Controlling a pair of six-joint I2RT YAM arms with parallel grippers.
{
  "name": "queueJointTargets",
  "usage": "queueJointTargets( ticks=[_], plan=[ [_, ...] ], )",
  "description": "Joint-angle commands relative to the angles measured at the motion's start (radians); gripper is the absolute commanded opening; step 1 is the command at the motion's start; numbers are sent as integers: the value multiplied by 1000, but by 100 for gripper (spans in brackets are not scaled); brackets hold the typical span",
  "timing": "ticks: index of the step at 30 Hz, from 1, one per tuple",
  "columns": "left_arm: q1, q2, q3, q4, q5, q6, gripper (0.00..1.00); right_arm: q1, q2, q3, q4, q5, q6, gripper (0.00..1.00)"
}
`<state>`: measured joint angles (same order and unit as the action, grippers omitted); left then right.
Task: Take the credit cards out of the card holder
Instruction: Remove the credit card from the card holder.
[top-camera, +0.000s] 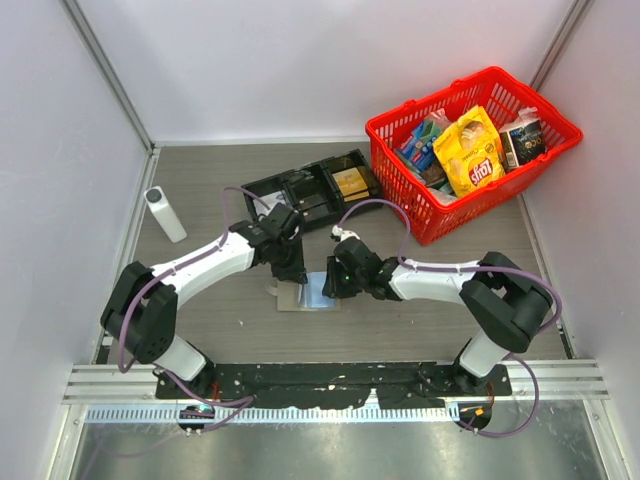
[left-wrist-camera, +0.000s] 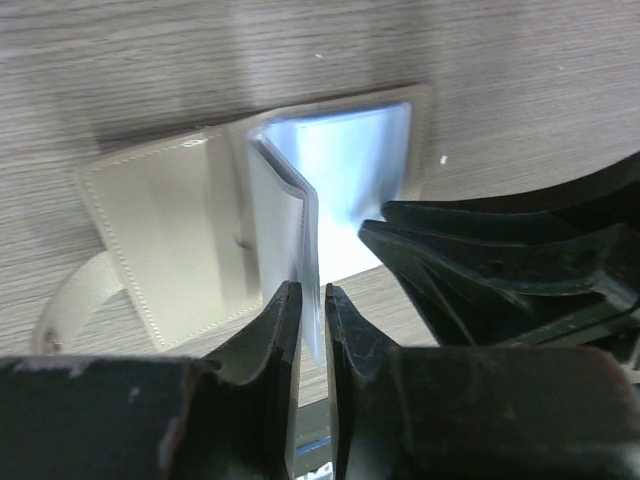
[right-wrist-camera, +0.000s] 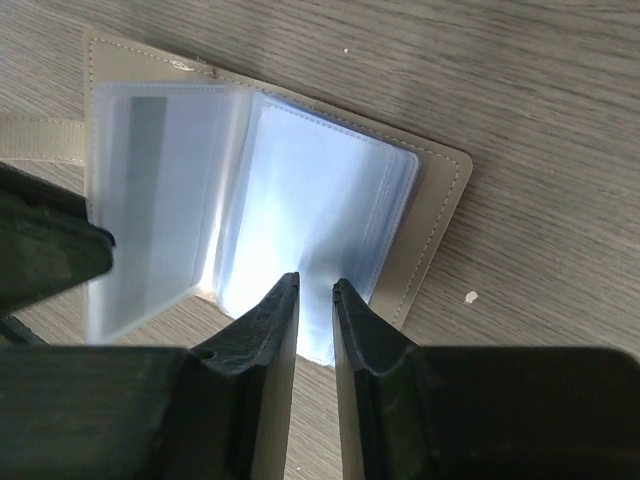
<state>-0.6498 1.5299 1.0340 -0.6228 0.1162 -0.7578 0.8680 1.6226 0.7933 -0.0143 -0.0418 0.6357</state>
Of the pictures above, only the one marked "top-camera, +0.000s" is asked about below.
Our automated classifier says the black three-compartment card tray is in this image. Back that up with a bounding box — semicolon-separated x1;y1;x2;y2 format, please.
242;149;382;232

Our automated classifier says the black cards stack in tray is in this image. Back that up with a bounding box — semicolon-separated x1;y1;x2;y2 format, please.
298;194;332;223

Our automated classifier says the gold cards stack in tray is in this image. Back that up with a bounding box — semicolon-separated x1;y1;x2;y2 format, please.
332;167;375;203

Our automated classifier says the white cylindrical bottle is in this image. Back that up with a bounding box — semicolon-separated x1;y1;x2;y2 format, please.
144;186;187;243

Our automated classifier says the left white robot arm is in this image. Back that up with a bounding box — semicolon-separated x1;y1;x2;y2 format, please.
100;204;307;398

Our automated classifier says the red plastic shopping basket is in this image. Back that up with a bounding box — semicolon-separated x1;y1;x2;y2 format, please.
365;66;583;245

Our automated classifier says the white cards stack in tray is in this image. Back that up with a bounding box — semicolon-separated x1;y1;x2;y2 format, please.
253;190;289;215

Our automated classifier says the yellow Lays chips bag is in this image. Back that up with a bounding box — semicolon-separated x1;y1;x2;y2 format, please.
433;105;506;198

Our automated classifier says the black coffee package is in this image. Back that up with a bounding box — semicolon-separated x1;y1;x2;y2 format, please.
499;117;547;172

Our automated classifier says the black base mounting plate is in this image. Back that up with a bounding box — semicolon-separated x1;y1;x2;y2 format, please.
154;362;512;410

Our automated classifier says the green sponge pack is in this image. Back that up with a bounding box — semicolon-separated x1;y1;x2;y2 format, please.
417;119;442;148

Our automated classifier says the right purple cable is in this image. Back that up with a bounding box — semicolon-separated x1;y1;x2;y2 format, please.
335;198;560;441

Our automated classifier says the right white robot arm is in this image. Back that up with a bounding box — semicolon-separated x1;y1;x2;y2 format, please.
323;237;553;395

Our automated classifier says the blue toothpaste box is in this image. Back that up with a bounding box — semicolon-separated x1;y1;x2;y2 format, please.
395;123;435;173

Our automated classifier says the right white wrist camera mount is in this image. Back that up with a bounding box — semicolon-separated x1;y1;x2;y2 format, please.
330;225;360;243

